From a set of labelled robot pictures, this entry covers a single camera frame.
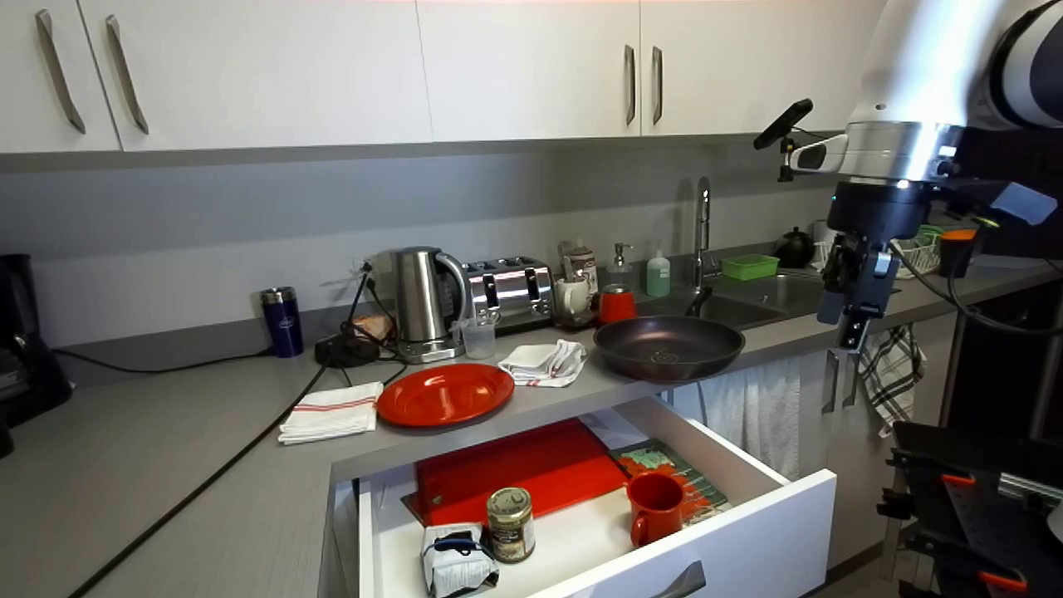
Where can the red plate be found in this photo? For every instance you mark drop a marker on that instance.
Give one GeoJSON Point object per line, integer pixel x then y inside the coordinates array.
{"type": "Point", "coordinates": [448, 398]}

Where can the black teapot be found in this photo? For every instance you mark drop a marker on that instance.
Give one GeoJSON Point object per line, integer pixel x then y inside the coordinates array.
{"type": "Point", "coordinates": [795, 247]}

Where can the glass jar with gold lid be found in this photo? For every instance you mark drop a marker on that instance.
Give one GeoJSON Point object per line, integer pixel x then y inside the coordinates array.
{"type": "Point", "coordinates": [511, 526]}

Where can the blue travel tumbler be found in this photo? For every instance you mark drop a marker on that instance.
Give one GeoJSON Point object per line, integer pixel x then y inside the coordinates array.
{"type": "Point", "coordinates": [284, 320]}

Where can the white tea towel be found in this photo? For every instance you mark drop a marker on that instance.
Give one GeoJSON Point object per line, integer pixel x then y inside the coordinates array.
{"type": "Point", "coordinates": [544, 364]}

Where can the steel sink basin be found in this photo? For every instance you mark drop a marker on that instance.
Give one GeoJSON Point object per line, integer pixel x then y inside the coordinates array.
{"type": "Point", "coordinates": [767, 293]}

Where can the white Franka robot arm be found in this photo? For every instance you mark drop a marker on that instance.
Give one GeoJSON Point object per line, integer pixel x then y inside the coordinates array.
{"type": "Point", "coordinates": [918, 55]}

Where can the green patterned mat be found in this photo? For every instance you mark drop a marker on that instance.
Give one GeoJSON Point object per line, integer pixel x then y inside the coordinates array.
{"type": "Point", "coordinates": [667, 461]}

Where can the chrome four-slot toaster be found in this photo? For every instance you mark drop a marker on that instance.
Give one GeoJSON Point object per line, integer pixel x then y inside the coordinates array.
{"type": "Point", "coordinates": [511, 293]}

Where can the black cup with orange lid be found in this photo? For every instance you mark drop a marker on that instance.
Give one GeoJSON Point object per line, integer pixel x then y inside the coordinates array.
{"type": "Point", "coordinates": [957, 254]}

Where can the stainless steel kettle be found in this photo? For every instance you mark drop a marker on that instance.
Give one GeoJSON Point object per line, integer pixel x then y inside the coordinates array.
{"type": "Point", "coordinates": [419, 300]}

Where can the small clear glass cup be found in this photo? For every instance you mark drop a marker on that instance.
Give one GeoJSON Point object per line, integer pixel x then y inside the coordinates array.
{"type": "Point", "coordinates": [480, 337]}

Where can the black power adapter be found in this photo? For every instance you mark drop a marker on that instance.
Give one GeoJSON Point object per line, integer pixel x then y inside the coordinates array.
{"type": "Point", "coordinates": [347, 350]}

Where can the black stand with orange clamps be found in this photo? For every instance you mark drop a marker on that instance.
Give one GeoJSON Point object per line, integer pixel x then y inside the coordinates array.
{"type": "Point", "coordinates": [975, 511]}

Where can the dark frying pan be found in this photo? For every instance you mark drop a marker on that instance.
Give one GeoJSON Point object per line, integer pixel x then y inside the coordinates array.
{"type": "Point", "coordinates": [669, 346]}

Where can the chrome sink faucet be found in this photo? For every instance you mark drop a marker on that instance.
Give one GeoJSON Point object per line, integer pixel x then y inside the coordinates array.
{"type": "Point", "coordinates": [702, 243]}

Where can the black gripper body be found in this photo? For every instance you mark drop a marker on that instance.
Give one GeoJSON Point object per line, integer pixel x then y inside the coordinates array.
{"type": "Point", "coordinates": [874, 210]}

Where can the folded white red-striped towel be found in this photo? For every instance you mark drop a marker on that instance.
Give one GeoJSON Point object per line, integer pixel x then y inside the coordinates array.
{"type": "Point", "coordinates": [329, 412]}

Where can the white lower cabinet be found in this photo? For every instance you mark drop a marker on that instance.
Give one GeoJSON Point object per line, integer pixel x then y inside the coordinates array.
{"type": "Point", "coordinates": [884, 478]}

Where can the white cabinet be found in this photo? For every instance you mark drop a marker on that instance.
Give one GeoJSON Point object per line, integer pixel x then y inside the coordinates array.
{"type": "Point", "coordinates": [334, 68]}
{"type": "Point", "coordinates": [884, 478]}

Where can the red box in drawer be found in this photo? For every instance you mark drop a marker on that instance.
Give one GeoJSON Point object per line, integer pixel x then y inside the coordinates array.
{"type": "Point", "coordinates": [519, 469]}

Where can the green plastic container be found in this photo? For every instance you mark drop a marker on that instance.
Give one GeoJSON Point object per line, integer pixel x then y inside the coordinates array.
{"type": "Point", "coordinates": [750, 268]}

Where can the white wrapped packet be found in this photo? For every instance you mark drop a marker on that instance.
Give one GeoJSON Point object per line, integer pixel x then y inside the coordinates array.
{"type": "Point", "coordinates": [457, 567]}

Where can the red mug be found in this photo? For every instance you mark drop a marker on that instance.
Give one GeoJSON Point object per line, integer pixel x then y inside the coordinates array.
{"type": "Point", "coordinates": [657, 511]}

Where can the white upper cabinet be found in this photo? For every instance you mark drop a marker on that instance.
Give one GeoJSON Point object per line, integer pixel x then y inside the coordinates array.
{"type": "Point", "coordinates": [334, 68]}

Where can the green dish soap bottle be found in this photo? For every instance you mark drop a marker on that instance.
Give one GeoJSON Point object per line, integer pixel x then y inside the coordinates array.
{"type": "Point", "coordinates": [659, 277]}

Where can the black mounted camera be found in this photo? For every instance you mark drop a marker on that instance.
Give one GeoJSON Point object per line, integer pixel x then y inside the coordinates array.
{"type": "Point", "coordinates": [787, 122]}

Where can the black coffee machine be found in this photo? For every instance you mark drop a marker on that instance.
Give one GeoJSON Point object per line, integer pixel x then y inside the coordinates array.
{"type": "Point", "coordinates": [23, 355]}

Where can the white open drawer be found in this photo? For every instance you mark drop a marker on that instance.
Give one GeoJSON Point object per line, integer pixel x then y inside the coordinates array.
{"type": "Point", "coordinates": [753, 542]}

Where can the white terry towel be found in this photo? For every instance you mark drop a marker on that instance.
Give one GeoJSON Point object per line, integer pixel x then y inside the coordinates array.
{"type": "Point", "coordinates": [753, 403]}

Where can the black white checkered towel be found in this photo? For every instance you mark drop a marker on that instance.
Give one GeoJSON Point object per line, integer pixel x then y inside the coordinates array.
{"type": "Point", "coordinates": [893, 376]}

